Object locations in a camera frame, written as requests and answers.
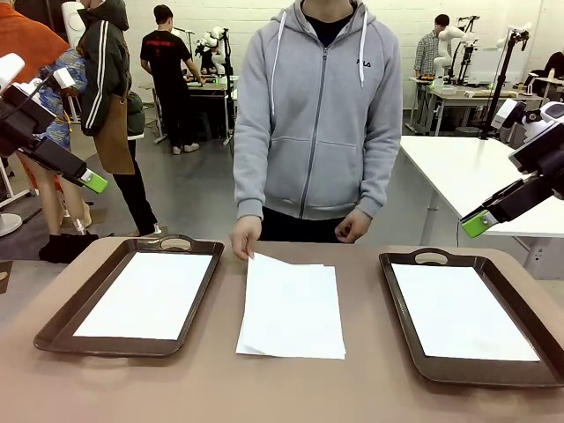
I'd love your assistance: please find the black light stand pole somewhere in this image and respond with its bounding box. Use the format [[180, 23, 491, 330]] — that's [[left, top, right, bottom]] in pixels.
[[222, 28, 234, 146]]

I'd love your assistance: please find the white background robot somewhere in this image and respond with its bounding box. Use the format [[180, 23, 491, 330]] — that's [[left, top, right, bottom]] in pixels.
[[193, 26, 226, 74]]

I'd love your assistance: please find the grey background workbench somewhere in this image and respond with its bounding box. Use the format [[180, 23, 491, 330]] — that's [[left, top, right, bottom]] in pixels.
[[152, 74, 241, 146]]

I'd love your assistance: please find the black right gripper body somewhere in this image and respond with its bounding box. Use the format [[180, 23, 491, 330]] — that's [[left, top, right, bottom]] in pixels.
[[508, 118, 564, 199]]

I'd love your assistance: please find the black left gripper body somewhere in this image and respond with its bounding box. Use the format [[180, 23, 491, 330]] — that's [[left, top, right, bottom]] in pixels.
[[0, 84, 57, 159]]

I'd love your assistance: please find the person's right forearm grey sleeve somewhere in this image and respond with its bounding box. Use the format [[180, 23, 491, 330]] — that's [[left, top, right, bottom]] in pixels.
[[233, 127, 277, 221]]

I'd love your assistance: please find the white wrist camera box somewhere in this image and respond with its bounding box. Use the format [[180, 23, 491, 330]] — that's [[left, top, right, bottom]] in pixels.
[[52, 68, 75, 92], [493, 99, 528, 131]]

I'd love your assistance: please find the white background workbench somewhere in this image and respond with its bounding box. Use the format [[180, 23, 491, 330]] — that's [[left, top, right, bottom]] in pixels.
[[407, 74, 547, 137]]

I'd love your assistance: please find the white rounded robot part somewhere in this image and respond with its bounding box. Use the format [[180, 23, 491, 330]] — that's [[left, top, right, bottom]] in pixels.
[[61, 0, 87, 49]]

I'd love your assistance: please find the white office table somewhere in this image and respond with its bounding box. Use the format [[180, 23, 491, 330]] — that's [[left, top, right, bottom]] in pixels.
[[398, 134, 564, 281]]

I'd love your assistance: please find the black tripod stand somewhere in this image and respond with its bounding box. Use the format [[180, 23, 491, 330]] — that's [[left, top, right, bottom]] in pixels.
[[479, 37, 519, 140]]

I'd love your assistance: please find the figure in orange jacket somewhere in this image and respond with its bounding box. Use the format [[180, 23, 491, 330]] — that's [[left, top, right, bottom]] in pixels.
[[0, 0, 93, 237]]

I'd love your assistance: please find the brown plastic serving tray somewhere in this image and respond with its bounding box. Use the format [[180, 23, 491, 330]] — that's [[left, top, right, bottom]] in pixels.
[[33, 234, 226, 359], [378, 248, 564, 389]]

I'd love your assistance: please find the black bag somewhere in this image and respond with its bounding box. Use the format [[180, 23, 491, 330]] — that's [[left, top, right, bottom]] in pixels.
[[38, 232, 100, 264]]

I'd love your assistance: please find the person in plaid shirt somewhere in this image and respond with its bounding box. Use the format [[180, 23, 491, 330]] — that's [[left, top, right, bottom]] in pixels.
[[413, 13, 455, 80]]

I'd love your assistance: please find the seated person in black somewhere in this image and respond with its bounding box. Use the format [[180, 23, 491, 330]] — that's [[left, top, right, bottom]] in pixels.
[[544, 50, 564, 81]]

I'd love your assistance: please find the person's left forearm grey sleeve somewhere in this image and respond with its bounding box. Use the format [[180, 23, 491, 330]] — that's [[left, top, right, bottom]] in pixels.
[[352, 127, 403, 219]]

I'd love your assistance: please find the person's right hand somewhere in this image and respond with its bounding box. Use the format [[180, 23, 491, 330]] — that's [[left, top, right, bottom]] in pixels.
[[229, 215, 264, 262]]

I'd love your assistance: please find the person in grey hoodie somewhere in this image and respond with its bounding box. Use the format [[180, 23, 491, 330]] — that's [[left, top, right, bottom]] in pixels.
[[233, 0, 404, 245]]

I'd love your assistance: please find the person in striped green jacket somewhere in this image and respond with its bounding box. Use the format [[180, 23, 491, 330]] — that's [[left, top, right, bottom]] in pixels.
[[77, 0, 160, 239]]

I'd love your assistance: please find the person in black t-shirt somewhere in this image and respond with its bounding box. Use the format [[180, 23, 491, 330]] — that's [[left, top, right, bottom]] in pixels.
[[139, 4, 206, 155]]

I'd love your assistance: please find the person's left hand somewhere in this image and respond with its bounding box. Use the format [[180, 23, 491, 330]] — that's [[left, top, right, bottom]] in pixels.
[[333, 209, 369, 245]]

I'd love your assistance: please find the white floor fan base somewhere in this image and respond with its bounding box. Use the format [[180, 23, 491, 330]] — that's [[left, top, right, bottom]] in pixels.
[[0, 213, 23, 237]]

